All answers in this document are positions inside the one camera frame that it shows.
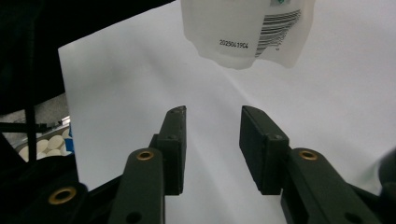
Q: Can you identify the white paper sheet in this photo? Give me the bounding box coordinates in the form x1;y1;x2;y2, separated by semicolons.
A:
57;0;396;224

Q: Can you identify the blue box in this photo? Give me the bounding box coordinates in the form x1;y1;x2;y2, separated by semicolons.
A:
65;123;77;154

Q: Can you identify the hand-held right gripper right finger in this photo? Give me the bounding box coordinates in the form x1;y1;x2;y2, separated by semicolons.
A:
238;105;383;224

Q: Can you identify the black metal stand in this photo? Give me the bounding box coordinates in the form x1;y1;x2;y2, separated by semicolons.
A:
0;105;50;164

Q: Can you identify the group of white round discs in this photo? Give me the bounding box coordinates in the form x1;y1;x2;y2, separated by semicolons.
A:
17;128;72;163

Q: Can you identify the metal floor rail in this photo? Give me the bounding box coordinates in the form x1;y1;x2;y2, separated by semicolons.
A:
43;115;72;133

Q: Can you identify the blue and white refill pouch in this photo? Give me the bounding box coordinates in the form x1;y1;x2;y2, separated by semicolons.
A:
179;0;316;71

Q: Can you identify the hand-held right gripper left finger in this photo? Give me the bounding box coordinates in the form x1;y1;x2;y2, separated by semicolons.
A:
108;105;188;224

